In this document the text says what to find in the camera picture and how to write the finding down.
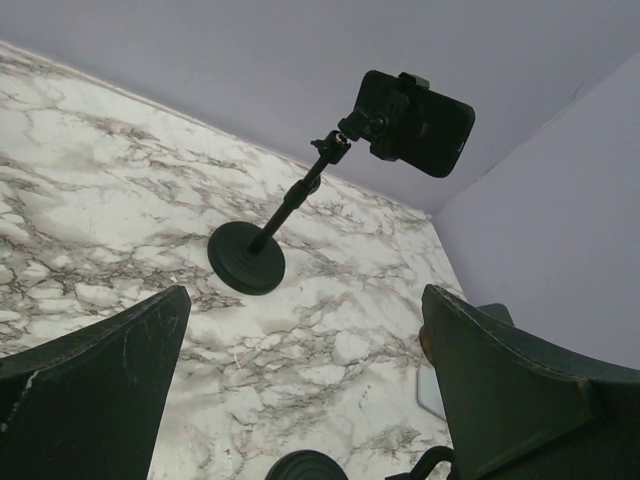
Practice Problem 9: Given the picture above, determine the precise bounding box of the silver folding phone stand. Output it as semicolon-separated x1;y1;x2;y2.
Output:
416;365;446;421

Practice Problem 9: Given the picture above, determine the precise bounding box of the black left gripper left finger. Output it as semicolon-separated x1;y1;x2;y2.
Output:
1;286;191;479

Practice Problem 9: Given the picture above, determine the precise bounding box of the tall black phone stand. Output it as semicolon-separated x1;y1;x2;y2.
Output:
207;71;430;296

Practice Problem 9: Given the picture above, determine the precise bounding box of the brown round base phone stand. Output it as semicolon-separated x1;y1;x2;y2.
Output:
478;303;514;326

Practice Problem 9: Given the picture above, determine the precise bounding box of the short black phone stand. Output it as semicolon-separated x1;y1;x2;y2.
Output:
265;446;460;480

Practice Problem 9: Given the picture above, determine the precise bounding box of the black phone on tall stand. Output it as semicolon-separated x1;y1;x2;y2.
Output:
354;70;475;178

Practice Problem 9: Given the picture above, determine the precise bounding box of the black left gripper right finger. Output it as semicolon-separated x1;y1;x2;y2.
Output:
420;285;639;479

